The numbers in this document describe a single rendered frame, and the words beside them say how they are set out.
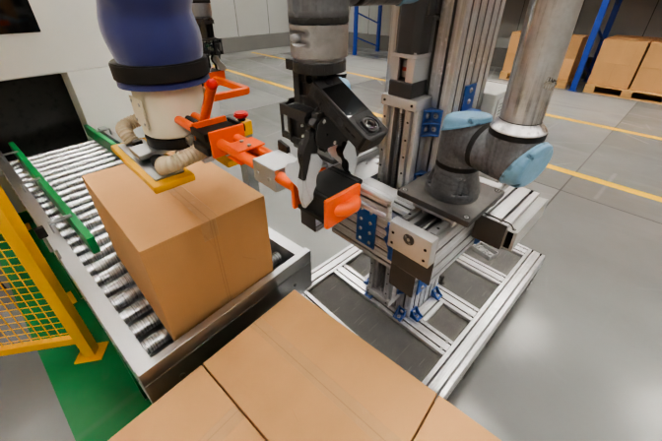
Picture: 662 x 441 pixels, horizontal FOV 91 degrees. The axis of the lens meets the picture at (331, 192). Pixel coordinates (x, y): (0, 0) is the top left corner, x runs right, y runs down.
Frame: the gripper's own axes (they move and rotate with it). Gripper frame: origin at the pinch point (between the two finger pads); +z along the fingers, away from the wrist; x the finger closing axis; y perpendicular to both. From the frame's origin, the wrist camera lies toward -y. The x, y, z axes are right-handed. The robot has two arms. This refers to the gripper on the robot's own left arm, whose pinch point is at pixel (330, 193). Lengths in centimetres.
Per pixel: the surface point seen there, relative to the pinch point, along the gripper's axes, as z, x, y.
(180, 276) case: 45, 16, 49
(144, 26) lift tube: -21, 6, 52
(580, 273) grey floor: 128, -187, -35
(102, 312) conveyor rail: 66, 37, 75
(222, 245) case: 42, 1, 50
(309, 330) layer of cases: 72, -12, 23
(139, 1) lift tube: -26, 5, 50
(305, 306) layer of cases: 72, -17, 32
